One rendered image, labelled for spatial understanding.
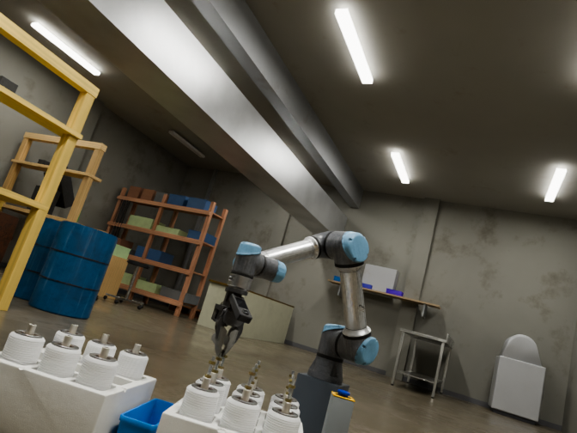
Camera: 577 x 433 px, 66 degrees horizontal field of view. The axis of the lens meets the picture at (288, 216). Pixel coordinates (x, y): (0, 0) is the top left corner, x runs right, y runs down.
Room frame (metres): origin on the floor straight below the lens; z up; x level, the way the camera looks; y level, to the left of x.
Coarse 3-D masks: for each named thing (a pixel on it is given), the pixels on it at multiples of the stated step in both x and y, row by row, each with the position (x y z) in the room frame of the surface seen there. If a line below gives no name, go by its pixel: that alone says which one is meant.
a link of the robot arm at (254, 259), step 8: (240, 248) 1.45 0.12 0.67; (248, 248) 1.43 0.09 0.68; (256, 248) 1.44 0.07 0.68; (240, 256) 1.44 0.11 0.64; (248, 256) 1.43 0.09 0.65; (256, 256) 1.45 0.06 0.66; (240, 264) 1.43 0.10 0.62; (248, 264) 1.44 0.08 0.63; (256, 264) 1.45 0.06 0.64; (232, 272) 1.45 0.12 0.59; (240, 272) 1.43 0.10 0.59; (248, 272) 1.44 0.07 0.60; (256, 272) 1.48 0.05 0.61
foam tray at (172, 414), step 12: (168, 408) 1.32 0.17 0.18; (168, 420) 1.27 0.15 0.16; (180, 420) 1.27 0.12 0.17; (192, 420) 1.27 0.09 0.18; (216, 420) 1.34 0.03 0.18; (264, 420) 1.50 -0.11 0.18; (156, 432) 1.27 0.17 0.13; (168, 432) 1.27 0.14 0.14; (180, 432) 1.26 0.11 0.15; (192, 432) 1.26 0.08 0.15; (204, 432) 1.26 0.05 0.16; (216, 432) 1.26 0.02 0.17; (228, 432) 1.26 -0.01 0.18; (300, 432) 1.48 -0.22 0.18
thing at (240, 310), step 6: (234, 294) 1.44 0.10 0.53; (234, 300) 1.41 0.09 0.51; (240, 300) 1.43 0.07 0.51; (234, 306) 1.40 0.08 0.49; (240, 306) 1.40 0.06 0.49; (246, 306) 1.42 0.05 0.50; (234, 312) 1.39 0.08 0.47; (240, 312) 1.37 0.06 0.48; (246, 312) 1.38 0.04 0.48; (240, 318) 1.36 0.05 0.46; (246, 318) 1.37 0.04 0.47
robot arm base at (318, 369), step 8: (320, 360) 1.94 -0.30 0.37; (328, 360) 1.92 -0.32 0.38; (336, 360) 1.93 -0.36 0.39; (312, 368) 1.97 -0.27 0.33; (320, 368) 1.92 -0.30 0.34; (328, 368) 1.92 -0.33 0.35; (336, 368) 1.92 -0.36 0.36; (312, 376) 1.93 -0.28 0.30; (320, 376) 1.91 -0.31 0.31; (328, 376) 1.91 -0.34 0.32; (336, 376) 1.92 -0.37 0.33
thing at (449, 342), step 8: (400, 328) 6.72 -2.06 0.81; (416, 336) 7.06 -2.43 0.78; (424, 336) 6.56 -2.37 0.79; (448, 336) 6.55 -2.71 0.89; (400, 344) 6.73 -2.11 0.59; (416, 344) 8.21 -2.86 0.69; (440, 344) 7.36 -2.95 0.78; (448, 344) 6.83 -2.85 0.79; (440, 352) 6.47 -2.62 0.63; (448, 352) 7.96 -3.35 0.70; (440, 360) 6.47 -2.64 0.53; (448, 360) 7.98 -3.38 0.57; (392, 376) 6.73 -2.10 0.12; (408, 376) 8.22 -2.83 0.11; (416, 376) 6.67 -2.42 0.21; (424, 376) 7.46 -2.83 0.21; (392, 384) 6.72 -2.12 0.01; (432, 392) 6.48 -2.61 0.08; (440, 392) 7.96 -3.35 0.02
